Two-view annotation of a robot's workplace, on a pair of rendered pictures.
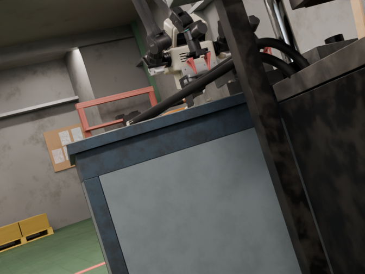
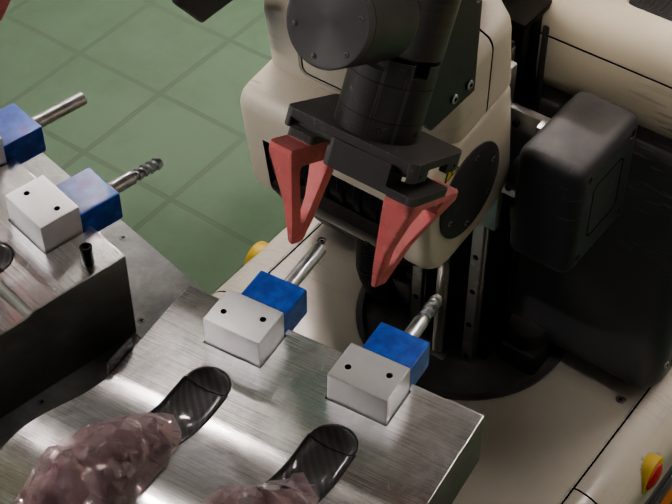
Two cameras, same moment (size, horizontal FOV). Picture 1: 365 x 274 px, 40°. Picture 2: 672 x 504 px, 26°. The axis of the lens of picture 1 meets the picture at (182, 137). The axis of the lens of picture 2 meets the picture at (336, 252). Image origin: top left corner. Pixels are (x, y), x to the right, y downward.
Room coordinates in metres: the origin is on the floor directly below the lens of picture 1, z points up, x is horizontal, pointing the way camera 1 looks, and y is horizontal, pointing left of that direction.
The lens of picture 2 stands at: (2.16, -1.12, 1.70)
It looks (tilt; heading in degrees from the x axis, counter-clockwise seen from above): 46 degrees down; 61
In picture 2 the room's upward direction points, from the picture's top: straight up
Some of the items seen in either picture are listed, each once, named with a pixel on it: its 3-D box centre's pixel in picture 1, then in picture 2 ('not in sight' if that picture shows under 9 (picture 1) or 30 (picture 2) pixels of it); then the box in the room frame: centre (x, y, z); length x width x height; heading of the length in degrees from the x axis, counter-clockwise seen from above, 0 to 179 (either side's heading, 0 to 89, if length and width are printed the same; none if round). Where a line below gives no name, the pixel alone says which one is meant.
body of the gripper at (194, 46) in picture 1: (195, 48); not in sight; (2.34, -0.18, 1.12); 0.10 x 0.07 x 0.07; 104
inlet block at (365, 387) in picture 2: not in sight; (398, 352); (2.55, -0.51, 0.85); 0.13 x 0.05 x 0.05; 31
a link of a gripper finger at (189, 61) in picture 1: (195, 63); not in sight; (2.33, -0.16, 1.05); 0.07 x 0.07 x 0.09; 14
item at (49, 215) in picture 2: not in sight; (95, 197); (2.40, -0.28, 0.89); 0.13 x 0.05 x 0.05; 13
